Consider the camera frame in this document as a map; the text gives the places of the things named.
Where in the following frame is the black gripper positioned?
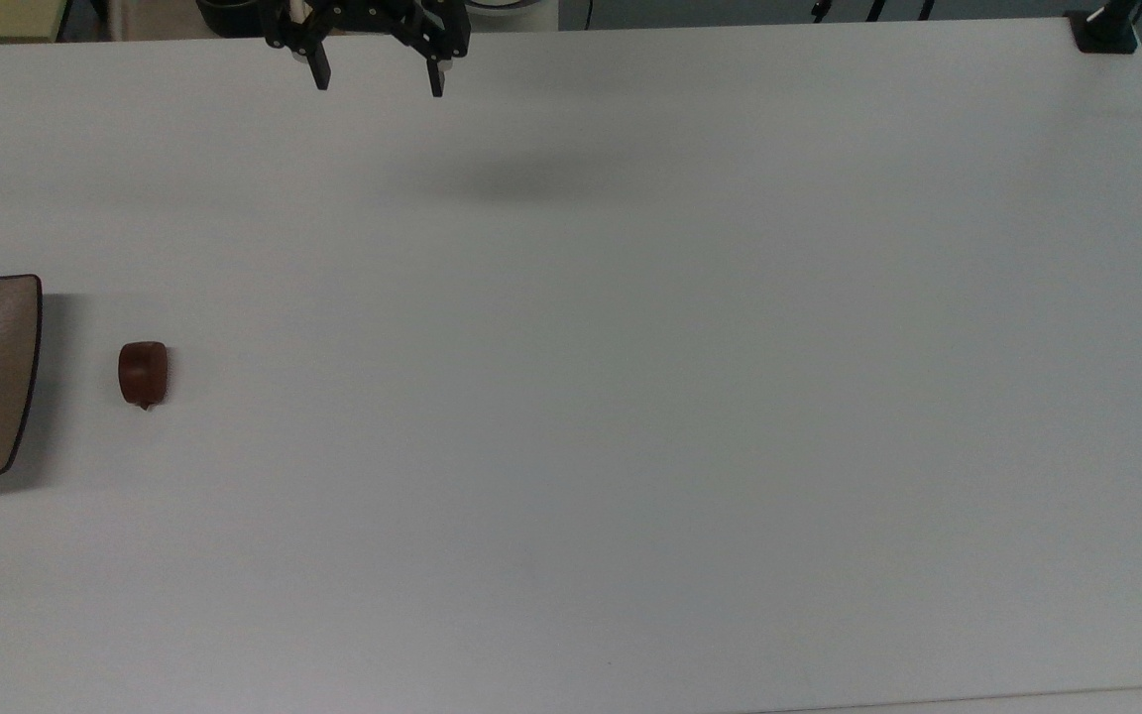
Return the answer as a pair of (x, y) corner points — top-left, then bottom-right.
(266, 0), (474, 98)

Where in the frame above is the small round red-brown food item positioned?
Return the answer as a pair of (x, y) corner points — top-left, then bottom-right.
(118, 341), (170, 411)

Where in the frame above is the black round object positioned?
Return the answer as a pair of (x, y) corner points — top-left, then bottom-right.
(196, 0), (268, 39)

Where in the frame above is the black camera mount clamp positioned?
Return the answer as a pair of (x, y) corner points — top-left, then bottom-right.
(1067, 0), (1142, 56)

